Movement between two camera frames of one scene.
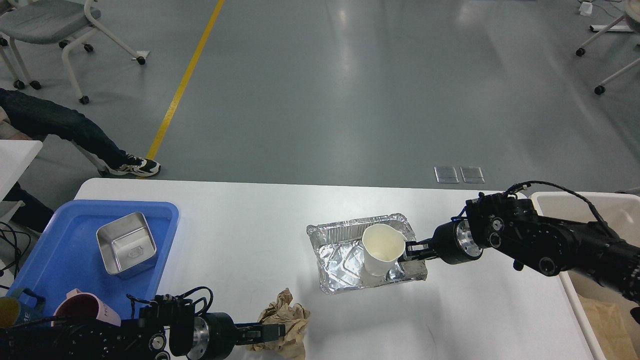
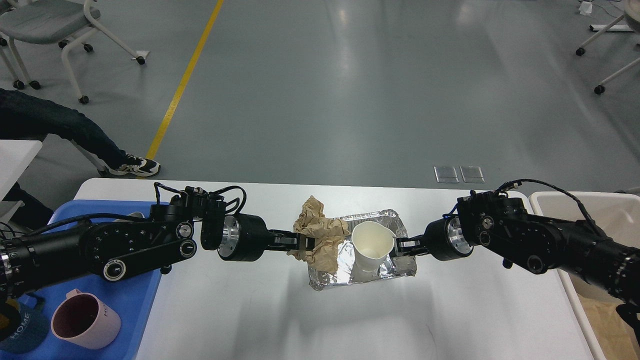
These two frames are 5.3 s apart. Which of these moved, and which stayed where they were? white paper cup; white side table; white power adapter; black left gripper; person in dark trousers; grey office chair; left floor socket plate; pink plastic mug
Moved: white paper cup; black left gripper
Stayed: white side table; pink plastic mug; person in dark trousers; white power adapter; grey office chair; left floor socket plate
